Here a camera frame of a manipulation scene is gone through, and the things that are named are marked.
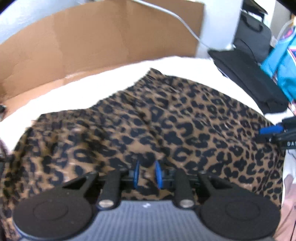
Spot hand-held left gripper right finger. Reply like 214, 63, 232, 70
154, 160, 234, 209

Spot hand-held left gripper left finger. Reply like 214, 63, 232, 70
62, 160, 140, 209

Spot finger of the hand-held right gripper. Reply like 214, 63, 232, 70
254, 125, 284, 143

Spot leopard print pants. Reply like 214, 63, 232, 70
0, 68, 286, 241

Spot folded black garment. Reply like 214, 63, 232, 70
208, 49, 289, 114

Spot teal printed cloth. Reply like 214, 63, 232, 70
260, 20, 296, 116

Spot black bag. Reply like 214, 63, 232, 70
233, 10, 272, 63

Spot cream printed blanket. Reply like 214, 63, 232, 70
0, 56, 296, 241

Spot flat cardboard sheet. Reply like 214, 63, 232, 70
0, 0, 205, 109

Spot white cable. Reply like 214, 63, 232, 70
134, 0, 234, 50

